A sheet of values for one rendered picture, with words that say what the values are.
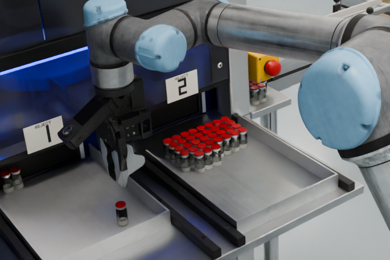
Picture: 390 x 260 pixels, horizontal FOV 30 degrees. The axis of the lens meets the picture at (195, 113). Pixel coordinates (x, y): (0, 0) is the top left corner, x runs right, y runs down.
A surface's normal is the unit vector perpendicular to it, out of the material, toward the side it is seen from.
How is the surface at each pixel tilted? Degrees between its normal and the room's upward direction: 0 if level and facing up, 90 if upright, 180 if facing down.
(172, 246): 0
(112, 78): 90
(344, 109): 83
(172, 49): 91
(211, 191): 0
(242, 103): 90
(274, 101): 0
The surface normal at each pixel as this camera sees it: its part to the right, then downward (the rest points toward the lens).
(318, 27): -0.50, -0.48
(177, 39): 0.75, 0.29
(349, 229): -0.06, -0.88
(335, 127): -0.71, 0.26
